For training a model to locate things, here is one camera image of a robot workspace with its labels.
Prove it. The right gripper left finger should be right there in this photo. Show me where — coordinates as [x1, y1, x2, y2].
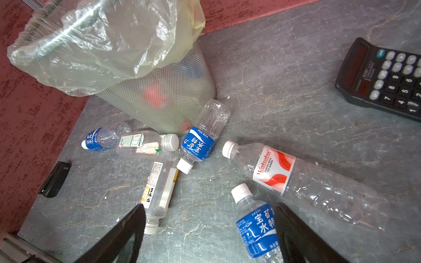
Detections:
[76, 204, 146, 263]

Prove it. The aluminium front rail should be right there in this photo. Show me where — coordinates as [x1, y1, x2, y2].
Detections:
[1, 234, 58, 263]

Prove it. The grey mesh waste bin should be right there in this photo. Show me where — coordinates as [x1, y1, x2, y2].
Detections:
[97, 42, 217, 134]

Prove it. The black stapler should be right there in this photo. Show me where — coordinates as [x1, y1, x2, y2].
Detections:
[38, 162, 71, 198]

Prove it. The blue label bottle far left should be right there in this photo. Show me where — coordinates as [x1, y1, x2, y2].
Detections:
[81, 122, 132, 152]

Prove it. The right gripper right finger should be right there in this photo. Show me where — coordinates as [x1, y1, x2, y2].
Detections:
[273, 203, 349, 263]

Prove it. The blue label bottle by bin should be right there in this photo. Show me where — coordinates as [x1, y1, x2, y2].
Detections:
[177, 99, 231, 174]

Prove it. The orange label clear bottle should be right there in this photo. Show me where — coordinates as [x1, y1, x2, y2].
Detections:
[141, 151, 180, 235]

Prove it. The black calculator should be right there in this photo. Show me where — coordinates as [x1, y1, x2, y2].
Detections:
[335, 37, 421, 122]

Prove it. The Wahaha red white bottle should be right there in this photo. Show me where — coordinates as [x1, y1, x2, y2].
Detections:
[222, 141, 389, 231]

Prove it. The clear plastic bin liner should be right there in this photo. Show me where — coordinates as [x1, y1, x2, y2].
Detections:
[7, 1, 206, 96]

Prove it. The Pocari blue label bottle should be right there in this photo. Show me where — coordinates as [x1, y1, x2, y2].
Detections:
[231, 183, 284, 263]

